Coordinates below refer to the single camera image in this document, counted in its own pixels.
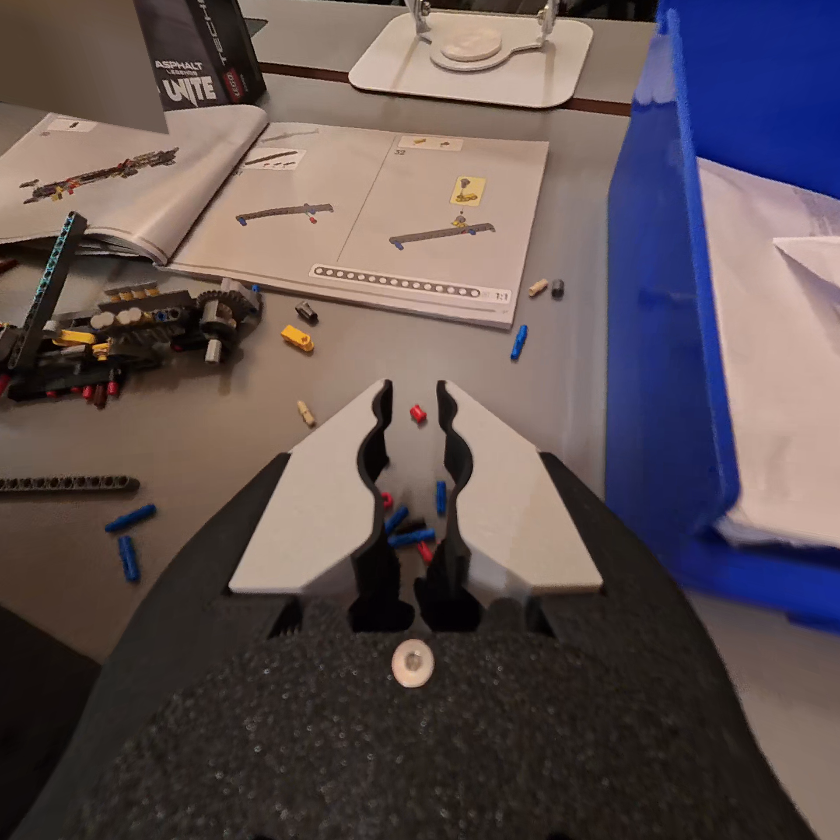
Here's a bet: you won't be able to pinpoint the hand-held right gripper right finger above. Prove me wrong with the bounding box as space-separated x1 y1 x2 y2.
413 378 603 632

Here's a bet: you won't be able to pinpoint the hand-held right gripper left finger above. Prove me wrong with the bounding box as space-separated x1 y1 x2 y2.
228 378 416 632

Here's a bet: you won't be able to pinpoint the long dark grey lego beam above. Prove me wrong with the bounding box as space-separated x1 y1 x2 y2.
10 211 89 389
0 475 141 495

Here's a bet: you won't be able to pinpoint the grey lego car chassis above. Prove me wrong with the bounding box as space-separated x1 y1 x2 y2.
0 276 265 411

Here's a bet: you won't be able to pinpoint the open lego instruction booklet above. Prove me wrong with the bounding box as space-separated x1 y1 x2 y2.
0 104 551 330

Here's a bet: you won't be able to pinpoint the yellow car lego box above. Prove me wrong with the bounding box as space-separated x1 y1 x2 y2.
131 0 268 132

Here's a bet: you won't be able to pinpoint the blue storage bin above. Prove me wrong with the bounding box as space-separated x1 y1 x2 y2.
604 0 840 635

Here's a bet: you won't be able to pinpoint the white papers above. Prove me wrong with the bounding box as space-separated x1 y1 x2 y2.
696 157 840 550

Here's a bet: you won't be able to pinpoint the white book stand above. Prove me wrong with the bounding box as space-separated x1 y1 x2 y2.
348 0 595 110

